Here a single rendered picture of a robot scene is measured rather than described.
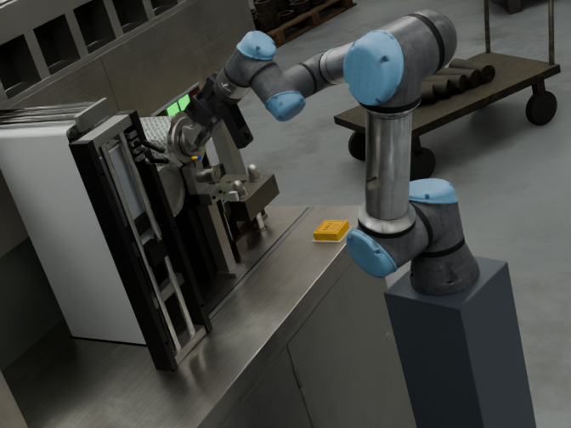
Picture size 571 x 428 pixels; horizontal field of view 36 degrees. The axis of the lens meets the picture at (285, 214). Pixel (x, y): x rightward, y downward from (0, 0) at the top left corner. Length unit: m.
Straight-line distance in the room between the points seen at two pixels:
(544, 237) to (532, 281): 0.34
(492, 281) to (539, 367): 1.24
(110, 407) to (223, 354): 0.26
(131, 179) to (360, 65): 0.57
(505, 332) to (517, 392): 0.17
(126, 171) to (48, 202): 0.24
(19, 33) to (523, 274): 2.24
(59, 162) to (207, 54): 1.00
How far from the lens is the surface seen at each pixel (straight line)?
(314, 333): 2.17
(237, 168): 3.18
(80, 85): 2.38
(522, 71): 4.97
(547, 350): 3.25
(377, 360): 2.48
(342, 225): 2.27
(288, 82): 1.89
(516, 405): 2.17
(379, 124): 1.62
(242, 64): 1.91
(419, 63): 1.56
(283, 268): 2.19
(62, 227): 2.02
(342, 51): 1.86
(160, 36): 2.64
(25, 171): 2.01
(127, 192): 1.85
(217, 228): 2.18
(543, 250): 3.83
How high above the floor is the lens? 1.92
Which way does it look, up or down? 24 degrees down
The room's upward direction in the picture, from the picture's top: 16 degrees counter-clockwise
